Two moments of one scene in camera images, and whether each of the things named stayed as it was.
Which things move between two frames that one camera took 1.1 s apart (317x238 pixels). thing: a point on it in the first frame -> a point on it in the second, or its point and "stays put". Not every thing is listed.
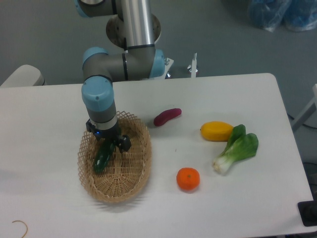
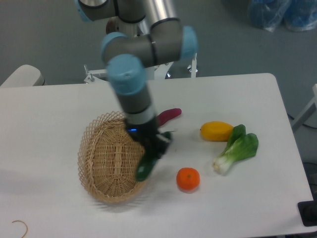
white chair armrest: (26, 75) stays put
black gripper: (124, 144) -> (146, 133)
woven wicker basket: (127, 175) stays put
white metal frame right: (309, 110) stays put
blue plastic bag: (295, 15) stays put
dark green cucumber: (104, 152) -> (145, 166)
